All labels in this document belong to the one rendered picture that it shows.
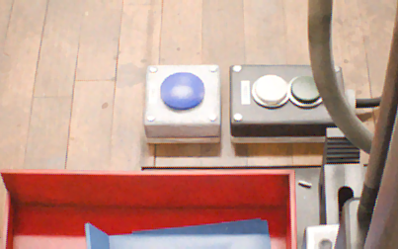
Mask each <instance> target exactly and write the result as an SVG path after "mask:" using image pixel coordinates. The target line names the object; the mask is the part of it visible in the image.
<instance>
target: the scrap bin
mask: <svg viewBox="0 0 398 249"><path fill-rule="evenodd" d="M0 174H1V177H2V180H3V183H4V186H5V189H6V190H7V191H6V201H5V210H4V220H3V229H2V239H1V241H2V244H1V249H87V244H86V232H85V223H90V224H92V225H93V226H94V227H96V228H98V229H100V231H103V232H104V233H106V234H107V235H111V236H115V235H123V234H132V232H133V231H141V230H155V229H163V228H170V227H173V228H177V227H185V226H193V225H207V224H215V223H221V222H228V221H236V220H249V219H258V218H260V219H261V220H266V221H267V223H268V232H269V235H270V244H271V249H297V241H296V238H297V226H296V197H295V188H296V183H295V171H294V170H208V171H119V170H57V169H1V170H0Z"/></svg>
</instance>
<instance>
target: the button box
mask: <svg viewBox="0 0 398 249"><path fill-rule="evenodd" d="M335 69H336V72H337V76H338V82H339V84H340V86H341V90H342V92H343V94H344V96H345V99H346V100H347V101H348V105H350V107H351V109H352V110H353V112H354V113H356V109H369V108H376V107H379V106H380V99H381V96H379V97H376V98H372V99H364V98H362V99H356V94H355V91H354V90H347V91H346V92H345V93H344V77H343V69H342V67H341V66H340V65H335ZM266 75H275V76H278V77H279V78H281V79H283V81H284V82H285V83H286V85H287V96H286V97H285V99H284V100H283V101H281V102H280V103H276V104H267V103H265V102H262V101H260V100H259V99H258V98H257V96H256V94H255V86H256V83H257V82H258V80H259V79H260V78H262V77H264V76H266ZM304 75H308V76H311V77H313V73H312V69H311V65H295V64H285V65H231V66H230V68H229V83H230V139H231V141H232V142H233V143H286V142H325V137H326V131H327V128H338V127H337V126H336V124H335V123H334V121H333V120H332V119H331V118H330V116H329V114H328V112H327V109H326V108H325V107H324V104H323V102H322V100H321V98H320V99H319V100H318V101H317V102H315V103H313V104H303V103H298V102H297V101H296V100H294V99H293V98H292V97H291V91H290V90H291V88H290V84H291V83H292V81H293V80H294V79H295V78H297V77H298V76H304Z"/></svg>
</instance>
